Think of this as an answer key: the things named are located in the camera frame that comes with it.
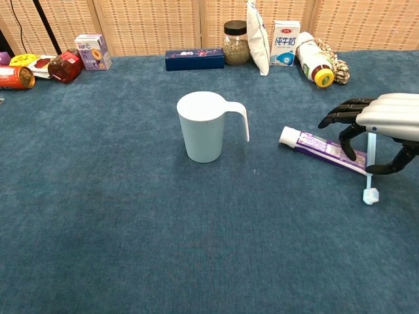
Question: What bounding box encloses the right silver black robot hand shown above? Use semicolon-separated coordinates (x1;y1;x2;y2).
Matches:
317;94;419;175

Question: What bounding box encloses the light blue toothbrush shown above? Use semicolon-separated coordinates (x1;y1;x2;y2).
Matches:
361;132;380;205

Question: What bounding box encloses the purple white toothpaste tube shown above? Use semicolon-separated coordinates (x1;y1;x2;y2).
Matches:
278;126;369;176

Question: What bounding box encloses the white cup with handle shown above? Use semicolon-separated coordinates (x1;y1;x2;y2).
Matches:
176;91;251;164

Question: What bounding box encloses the white bottle yellow cap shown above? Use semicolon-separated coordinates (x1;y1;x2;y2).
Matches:
295;31;335;88

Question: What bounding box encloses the white blue milk carton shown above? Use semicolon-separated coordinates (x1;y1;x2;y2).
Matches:
269;20;301;67

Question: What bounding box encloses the white snack bag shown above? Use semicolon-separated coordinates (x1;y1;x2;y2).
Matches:
245;0;271;77

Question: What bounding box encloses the glass jar black lid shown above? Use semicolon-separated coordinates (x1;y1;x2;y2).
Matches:
223;20;251;66

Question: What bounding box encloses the dark blue long box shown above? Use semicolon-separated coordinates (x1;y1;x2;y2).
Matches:
164;47;225;72

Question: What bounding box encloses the bamboo folding screen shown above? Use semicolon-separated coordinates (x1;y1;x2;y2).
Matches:
0;0;419;58

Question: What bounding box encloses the blue felt table cloth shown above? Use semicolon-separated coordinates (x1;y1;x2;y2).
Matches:
0;50;419;314

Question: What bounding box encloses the purple juice carton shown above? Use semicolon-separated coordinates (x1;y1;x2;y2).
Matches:
74;33;113;71

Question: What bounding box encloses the dark red juice bottle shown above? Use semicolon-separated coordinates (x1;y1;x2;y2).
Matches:
47;48;84;84

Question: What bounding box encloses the white snack packet red fruit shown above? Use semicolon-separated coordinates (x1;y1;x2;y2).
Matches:
27;54;56;79

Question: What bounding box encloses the black tripod stand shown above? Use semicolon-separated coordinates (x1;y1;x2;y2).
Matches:
32;0;63;56

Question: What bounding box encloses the orange drink can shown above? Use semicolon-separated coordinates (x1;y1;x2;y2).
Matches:
0;65;36;90

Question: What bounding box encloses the braided beige rope bundle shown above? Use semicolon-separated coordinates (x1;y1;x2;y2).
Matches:
314;37;351;85

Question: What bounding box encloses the thin black hanging cable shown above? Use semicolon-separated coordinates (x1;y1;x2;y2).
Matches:
9;0;27;55

